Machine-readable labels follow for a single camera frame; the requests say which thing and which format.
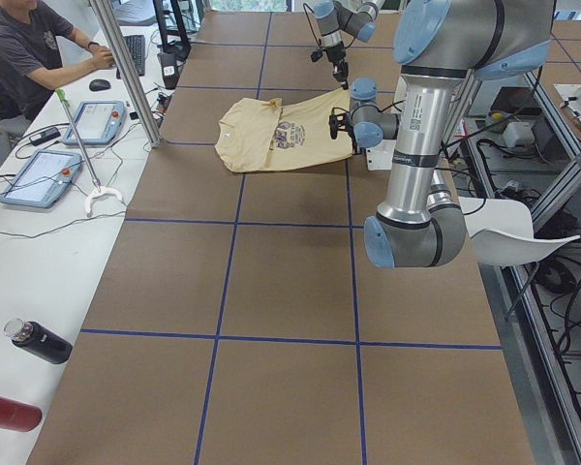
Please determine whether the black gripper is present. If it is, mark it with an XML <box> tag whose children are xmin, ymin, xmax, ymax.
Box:
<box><xmin>328</xmin><ymin>108</ymin><xmax>354</xmax><ymax>140</ymax></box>
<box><xmin>311</xmin><ymin>42</ymin><xmax>349</xmax><ymax>90</ymax></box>

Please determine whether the cream long-sleeve graphic shirt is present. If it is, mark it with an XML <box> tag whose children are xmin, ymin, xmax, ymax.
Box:
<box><xmin>215</xmin><ymin>89</ymin><xmax>352</xmax><ymax>172</ymax></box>

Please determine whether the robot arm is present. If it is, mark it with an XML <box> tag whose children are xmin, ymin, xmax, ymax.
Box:
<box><xmin>311</xmin><ymin>1</ymin><xmax>383</xmax><ymax>89</ymax></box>
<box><xmin>328</xmin><ymin>1</ymin><xmax>556</xmax><ymax>268</ymax></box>

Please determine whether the white curved plastic chair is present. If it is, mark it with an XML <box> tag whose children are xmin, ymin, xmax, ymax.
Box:
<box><xmin>459</xmin><ymin>197</ymin><xmax>580</xmax><ymax>266</ymax></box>

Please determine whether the black keyboard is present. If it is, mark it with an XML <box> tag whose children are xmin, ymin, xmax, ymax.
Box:
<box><xmin>124</xmin><ymin>34</ymin><xmax>146</xmax><ymax>77</ymax></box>

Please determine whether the black computer mouse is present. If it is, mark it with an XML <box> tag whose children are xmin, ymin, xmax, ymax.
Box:
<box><xmin>89</xmin><ymin>78</ymin><xmax>111</xmax><ymax>92</ymax></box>

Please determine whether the upper blue teach pendant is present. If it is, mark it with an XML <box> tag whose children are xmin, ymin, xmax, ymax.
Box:
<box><xmin>67</xmin><ymin>101</ymin><xmax>126</xmax><ymax>146</ymax></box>

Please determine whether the blue teach pendant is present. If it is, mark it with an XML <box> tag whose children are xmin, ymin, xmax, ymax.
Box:
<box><xmin>0</xmin><ymin>149</ymin><xmax>82</xmax><ymax>209</ymax></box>
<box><xmin>67</xmin><ymin>101</ymin><xmax>126</xmax><ymax>146</ymax></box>

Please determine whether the white reacher grabber stick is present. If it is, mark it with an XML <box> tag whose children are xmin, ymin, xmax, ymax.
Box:
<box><xmin>55</xmin><ymin>88</ymin><xmax>124</xmax><ymax>217</ymax></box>

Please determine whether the lower blue teach pendant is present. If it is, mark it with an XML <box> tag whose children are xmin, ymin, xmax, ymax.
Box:
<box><xmin>0</xmin><ymin>149</ymin><xmax>82</xmax><ymax>209</ymax></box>

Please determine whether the seated person grey shirt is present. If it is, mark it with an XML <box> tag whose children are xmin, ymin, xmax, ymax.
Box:
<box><xmin>0</xmin><ymin>0</ymin><xmax>114</xmax><ymax>121</ymax></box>

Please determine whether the black water bottle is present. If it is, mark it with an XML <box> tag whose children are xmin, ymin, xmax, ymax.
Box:
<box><xmin>4</xmin><ymin>318</ymin><xmax>73</xmax><ymax>364</ymax></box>

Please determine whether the red water bottle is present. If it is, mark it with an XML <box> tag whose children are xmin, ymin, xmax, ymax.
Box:
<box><xmin>0</xmin><ymin>396</ymin><xmax>43</xmax><ymax>432</ymax></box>

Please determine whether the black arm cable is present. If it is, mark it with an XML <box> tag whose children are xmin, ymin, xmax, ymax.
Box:
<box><xmin>380</xmin><ymin>99</ymin><xmax>514</xmax><ymax>161</ymax></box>
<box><xmin>302</xmin><ymin>2</ymin><xmax>357</xmax><ymax>49</ymax></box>

